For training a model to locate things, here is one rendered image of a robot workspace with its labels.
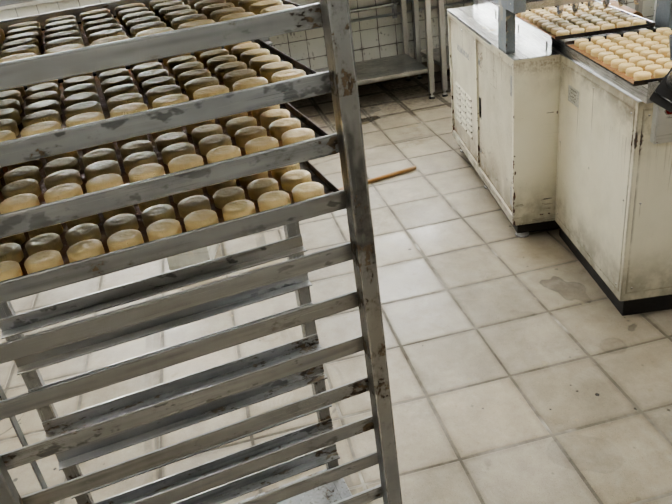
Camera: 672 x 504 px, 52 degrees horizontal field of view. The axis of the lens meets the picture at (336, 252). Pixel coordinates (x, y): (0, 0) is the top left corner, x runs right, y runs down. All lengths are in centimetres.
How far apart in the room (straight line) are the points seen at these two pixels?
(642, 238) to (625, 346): 39
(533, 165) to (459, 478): 152
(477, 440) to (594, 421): 37
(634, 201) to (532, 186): 73
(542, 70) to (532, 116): 19
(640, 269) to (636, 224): 19
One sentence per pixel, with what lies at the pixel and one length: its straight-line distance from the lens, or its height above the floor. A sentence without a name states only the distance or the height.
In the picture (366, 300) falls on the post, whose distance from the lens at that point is 109.
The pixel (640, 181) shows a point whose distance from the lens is 250.
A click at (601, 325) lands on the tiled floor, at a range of 273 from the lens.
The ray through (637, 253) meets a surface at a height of 28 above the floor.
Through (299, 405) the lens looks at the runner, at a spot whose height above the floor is 79.
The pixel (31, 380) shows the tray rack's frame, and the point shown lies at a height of 73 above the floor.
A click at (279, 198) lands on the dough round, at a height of 115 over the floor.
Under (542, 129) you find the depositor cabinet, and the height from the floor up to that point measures 53.
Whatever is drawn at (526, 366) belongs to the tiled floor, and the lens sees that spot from 251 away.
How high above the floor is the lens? 157
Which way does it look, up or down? 29 degrees down
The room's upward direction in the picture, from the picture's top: 8 degrees counter-clockwise
